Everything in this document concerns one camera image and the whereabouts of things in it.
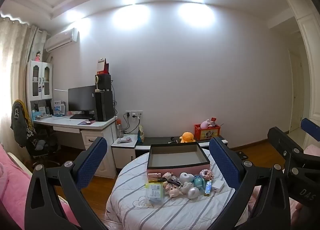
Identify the white robot figurine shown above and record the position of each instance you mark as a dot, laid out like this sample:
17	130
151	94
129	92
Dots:
186	177

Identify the red capped bottle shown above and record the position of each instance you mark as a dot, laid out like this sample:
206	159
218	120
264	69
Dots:
119	127

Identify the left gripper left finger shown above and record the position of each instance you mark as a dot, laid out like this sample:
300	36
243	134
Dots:
43	209

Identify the white air conditioner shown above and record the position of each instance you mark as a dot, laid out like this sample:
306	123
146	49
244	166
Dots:
61	39

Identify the black office chair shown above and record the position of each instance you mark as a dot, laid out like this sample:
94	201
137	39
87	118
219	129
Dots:
40	148

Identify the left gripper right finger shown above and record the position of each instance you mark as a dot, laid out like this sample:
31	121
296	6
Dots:
272	207

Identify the pink pig doll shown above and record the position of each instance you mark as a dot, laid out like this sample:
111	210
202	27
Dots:
172	190

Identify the snack bag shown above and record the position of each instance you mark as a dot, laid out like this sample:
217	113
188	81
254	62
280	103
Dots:
140	134

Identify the black subwoofer speaker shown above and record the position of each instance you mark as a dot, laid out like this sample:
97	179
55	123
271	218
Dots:
103	81

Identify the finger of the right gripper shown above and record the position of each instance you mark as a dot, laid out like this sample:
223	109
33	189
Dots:
286	147
310	128

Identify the teal egg case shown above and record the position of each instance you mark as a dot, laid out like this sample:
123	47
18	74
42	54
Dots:
199	182

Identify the black computer monitor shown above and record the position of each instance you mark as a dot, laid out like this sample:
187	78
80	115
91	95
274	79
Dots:
82	100

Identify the rose gold box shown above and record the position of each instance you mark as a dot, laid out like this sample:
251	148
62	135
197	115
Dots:
154	177

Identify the white plug adapter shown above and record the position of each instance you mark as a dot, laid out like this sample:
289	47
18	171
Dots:
193	193

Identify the white desk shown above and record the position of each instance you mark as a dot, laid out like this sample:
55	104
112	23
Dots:
83	135

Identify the black computer tower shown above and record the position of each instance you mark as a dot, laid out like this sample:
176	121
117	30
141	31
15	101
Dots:
104	109

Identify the green card case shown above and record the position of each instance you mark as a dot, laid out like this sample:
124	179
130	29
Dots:
154	194

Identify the black floor scale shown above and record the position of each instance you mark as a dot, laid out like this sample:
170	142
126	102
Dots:
242	155

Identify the white glass cabinet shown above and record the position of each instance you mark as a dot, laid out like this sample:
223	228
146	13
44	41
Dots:
39	81

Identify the pink black storage box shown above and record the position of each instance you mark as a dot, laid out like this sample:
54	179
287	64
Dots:
190	159

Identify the white usb charger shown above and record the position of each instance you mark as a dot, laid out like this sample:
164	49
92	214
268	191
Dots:
217	185

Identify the orange octopus plush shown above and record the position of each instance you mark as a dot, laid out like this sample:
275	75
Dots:
187	137

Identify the pink plush in crate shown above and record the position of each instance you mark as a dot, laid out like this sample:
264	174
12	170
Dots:
205	124

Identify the red toy crate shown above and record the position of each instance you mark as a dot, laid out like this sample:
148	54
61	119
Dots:
205	134

